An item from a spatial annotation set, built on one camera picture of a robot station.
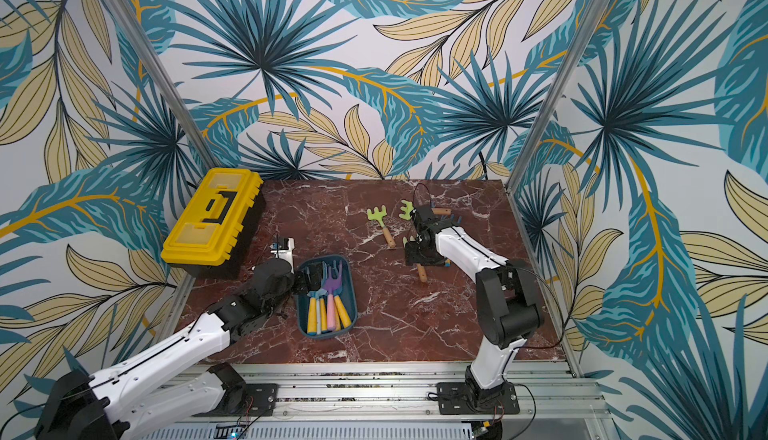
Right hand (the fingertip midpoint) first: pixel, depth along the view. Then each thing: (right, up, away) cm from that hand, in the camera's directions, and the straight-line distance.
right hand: (420, 258), depth 93 cm
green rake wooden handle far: (-3, +16, +17) cm, 23 cm away
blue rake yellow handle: (-31, -13, -10) cm, 35 cm away
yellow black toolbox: (-58, +8, -10) cm, 59 cm away
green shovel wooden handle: (+1, -5, +2) cm, 5 cm away
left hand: (-32, -1, -12) cm, 34 cm away
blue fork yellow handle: (+2, +3, -30) cm, 30 cm away
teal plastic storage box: (-26, -6, -2) cm, 26 cm away
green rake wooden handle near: (-14, +14, +17) cm, 26 cm away
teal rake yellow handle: (-28, -15, -9) cm, 33 cm away
